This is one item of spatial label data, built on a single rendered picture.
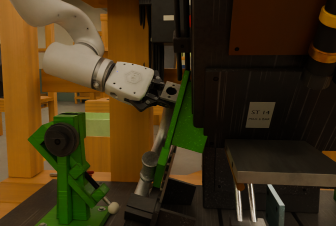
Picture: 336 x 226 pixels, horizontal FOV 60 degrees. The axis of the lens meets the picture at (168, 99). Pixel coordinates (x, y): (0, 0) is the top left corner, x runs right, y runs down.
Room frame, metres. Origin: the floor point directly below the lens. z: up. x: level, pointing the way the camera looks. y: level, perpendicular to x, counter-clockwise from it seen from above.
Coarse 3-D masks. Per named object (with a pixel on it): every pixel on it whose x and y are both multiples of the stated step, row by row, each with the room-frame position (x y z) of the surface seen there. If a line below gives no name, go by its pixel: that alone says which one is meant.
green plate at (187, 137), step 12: (180, 96) 0.59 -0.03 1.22; (180, 108) 0.60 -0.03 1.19; (180, 120) 0.60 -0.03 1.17; (192, 120) 0.60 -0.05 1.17; (168, 132) 0.59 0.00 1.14; (180, 132) 0.60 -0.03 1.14; (192, 132) 0.60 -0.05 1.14; (168, 144) 0.59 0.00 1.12; (180, 144) 0.60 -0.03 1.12; (192, 144) 0.60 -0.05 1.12; (204, 144) 0.59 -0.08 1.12
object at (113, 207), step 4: (104, 196) 0.66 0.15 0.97; (104, 200) 0.66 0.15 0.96; (108, 200) 0.66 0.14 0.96; (108, 204) 0.66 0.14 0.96; (112, 204) 0.66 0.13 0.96; (116, 204) 0.66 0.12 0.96; (108, 208) 0.65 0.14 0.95; (112, 208) 0.65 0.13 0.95; (116, 208) 0.65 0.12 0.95; (112, 212) 0.65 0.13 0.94; (116, 212) 0.66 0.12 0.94
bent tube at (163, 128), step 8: (168, 88) 0.72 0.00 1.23; (176, 88) 0.71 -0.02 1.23; (160, 96) 0.69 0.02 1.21; (168, 96) 0.70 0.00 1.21; (176, 96) 0.69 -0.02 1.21; (168, 112) 0.74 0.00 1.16; (168, 120) 0.76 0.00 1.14; (160, 128) 0.77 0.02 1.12; (168, 128) 0.77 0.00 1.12; (160, 136) 0.76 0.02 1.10; (160, 144) 0.74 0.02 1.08; (144, 184) 0.65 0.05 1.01; (136, 192) 0.64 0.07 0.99; (144, 192) 0.64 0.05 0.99
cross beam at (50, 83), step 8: (168, 72) 1.06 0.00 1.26; (176, 72) 1.05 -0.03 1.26; (48, 80) 1.10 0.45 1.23; (56, 80) 1.10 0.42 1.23; (64, 80) 1.10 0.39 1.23; (168, 80) 1.06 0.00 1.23; (176, 80) 1.05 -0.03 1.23; (48, 88) 1.10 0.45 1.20; (56, 88) 1.10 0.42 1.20; (64, 88) 1.10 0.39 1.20; (72, 88) 1.09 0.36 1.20; (80, 88) 1.09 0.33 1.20; (88, 88) 1.09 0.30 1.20
